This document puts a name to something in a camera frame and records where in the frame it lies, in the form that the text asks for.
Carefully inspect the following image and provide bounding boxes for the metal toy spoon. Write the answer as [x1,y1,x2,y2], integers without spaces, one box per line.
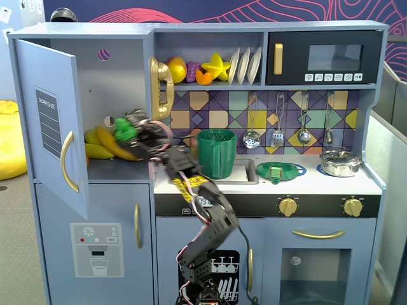
[324,91,335,144]

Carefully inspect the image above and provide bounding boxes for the orange toy fruit slice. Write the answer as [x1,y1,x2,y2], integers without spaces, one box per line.
[195,69,213,86]

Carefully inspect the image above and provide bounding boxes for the gold stove knob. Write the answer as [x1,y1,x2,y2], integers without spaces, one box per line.
[279,196,298,218]
[343,197,362,218]

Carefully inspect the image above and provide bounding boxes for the red white servo wire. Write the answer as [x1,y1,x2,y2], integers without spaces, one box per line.
[148,119,174,175]

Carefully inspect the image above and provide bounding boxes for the metal toy spatula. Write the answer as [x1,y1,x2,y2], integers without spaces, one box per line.
[271,91,285,147]

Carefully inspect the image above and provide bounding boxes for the black microwave door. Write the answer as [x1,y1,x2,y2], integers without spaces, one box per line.
[265,30,384,85]

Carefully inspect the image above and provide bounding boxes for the blue oven door with window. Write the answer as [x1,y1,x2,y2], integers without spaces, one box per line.
[263,217,378,305]

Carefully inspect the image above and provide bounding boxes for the metal toy ladle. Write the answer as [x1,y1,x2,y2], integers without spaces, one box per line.
[298,91,312,144]

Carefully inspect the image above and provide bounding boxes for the gold microwave handle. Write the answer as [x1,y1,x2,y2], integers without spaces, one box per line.
[273,43,284,76]

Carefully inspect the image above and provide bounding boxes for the large yellow toy banana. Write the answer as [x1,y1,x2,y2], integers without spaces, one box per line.
[95,125,144,161]

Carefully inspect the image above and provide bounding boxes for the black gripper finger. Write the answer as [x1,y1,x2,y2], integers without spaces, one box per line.
[122,139,144,153]
[125,107,150,126]

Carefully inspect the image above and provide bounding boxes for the yellow green toy banana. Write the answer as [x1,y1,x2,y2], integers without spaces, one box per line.
[85,128,102,146]

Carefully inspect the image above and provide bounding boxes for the blue dishwasher door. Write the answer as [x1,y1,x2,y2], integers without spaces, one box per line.
[155,217,265,305]

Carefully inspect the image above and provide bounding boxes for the black helmet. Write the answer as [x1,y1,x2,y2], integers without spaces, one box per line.
[50,8,78,23]

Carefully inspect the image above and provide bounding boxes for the purple toy grapes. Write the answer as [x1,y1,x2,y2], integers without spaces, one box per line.
[186,60,203,83]

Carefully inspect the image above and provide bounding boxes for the grey toy sink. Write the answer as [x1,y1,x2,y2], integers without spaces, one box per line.
[209,158,260,185]

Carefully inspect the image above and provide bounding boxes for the yellow toy starfruit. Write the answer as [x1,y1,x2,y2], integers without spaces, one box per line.
[201,52,232,81]

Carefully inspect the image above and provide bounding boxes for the yellow red toy mango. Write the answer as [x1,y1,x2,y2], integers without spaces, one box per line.
[167,57,188,84]

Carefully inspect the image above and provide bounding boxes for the gold curved cabinet door handle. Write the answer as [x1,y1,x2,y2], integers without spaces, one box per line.
[60,130,80,193]

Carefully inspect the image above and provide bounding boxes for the black power cable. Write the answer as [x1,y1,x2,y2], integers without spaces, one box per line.
[235,224,260,305]

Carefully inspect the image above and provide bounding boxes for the gold fridge door handle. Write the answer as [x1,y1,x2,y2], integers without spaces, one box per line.
[133,203,143,249]

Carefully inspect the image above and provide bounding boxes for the blue fridge door with dispenser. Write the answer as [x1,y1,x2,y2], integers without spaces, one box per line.
[34,183,154,305]

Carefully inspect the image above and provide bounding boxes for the metal toy skimmer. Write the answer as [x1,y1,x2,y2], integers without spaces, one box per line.
[243,92,262,149]

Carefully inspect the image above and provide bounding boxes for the gold oven door handle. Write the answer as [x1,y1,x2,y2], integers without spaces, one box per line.
[292,229,347,240]

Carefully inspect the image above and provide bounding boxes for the small yellow toy banana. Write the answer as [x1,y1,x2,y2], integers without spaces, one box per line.
[85,142,114,159]

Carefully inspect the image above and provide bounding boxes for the blue cabinet door with list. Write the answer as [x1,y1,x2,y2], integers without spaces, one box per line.
[14,38,92,220]

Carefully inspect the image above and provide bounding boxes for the green printed round lid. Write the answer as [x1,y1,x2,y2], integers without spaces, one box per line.
[256,161,303,186]

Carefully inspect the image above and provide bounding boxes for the steel toy pot with lid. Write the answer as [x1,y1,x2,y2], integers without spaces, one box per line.
[319,146,364,178]

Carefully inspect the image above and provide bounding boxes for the gold toy telephone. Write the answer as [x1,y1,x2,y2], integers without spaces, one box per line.
[149,56,176,125]

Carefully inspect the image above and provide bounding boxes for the gold dishwasher door handle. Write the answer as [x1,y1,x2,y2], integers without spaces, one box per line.
[247,248,254,292]

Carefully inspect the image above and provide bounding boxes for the blue toy kitchen unit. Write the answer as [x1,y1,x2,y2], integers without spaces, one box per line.
[6,20,389,305]

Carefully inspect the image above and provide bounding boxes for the green printed cup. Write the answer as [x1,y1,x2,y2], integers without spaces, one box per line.
[197,129,238,179]

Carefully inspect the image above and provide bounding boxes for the yellow beanbag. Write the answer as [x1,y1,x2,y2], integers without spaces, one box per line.
[0,100,29,181]

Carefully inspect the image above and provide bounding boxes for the white toy plate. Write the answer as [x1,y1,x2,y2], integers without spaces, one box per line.
[247,46,263,85]
[228,47,241,86]
[237,47,251,86]

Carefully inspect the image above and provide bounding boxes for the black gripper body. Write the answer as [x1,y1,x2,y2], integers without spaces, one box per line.
[135,118,174,161]

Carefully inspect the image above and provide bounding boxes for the green toy pineapple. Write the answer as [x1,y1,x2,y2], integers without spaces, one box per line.
[113,117,138,143]

